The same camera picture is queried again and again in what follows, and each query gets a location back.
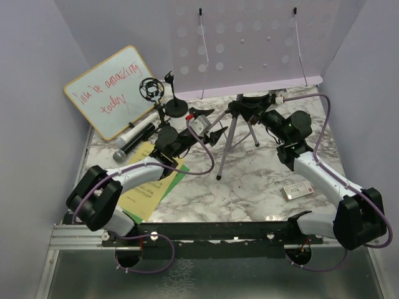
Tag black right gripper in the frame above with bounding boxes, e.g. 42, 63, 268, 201
233, 94, 291, 144

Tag black round-base mic stand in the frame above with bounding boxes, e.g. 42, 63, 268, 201
164, 71, 188, 118

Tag black tripod mic stand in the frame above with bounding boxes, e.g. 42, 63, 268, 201
138, 76, 183, 149

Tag black condenser microphone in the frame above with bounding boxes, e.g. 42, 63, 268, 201
113, 123, 155, 163

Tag yellow sheet music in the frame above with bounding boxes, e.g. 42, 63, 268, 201
120, 141, 185, 222

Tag white handheld microphone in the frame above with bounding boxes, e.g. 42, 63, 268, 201
115, 112, 158, 149

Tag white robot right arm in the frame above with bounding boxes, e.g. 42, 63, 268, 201
228, 95, 392, 250

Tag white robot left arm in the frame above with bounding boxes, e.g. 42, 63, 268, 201
66, 108, 227, 246

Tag small silver box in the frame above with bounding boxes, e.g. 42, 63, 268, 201
281, 181, 314, 201

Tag yellow-framed whiteboard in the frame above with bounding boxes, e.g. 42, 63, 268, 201
64, 45, 153, 140

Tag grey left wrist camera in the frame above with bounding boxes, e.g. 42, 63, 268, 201
190, 115, 211, 137

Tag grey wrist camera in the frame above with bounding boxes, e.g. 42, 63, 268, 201
269, 89, 288, 105
190, 115, 211, 137

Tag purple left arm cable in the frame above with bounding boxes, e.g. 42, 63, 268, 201
72, 116, 216, 275

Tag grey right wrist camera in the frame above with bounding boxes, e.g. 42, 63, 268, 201
269, 89, 288, 105

